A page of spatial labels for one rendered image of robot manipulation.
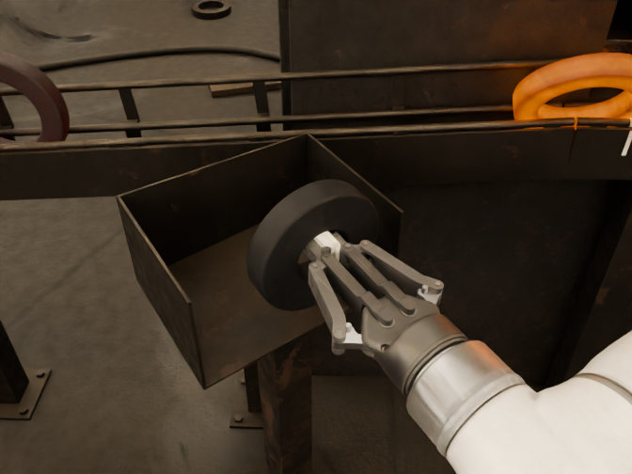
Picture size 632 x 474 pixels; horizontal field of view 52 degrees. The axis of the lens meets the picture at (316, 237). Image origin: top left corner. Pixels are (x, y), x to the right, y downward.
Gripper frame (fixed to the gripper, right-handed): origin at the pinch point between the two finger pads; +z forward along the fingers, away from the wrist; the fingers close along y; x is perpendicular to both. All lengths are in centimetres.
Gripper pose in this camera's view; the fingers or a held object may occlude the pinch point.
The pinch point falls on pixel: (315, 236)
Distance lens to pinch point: 68.2
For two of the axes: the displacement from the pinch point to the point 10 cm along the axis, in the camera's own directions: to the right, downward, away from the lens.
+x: 0.3, -7.3, -6.8
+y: 8.4, -3.5, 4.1
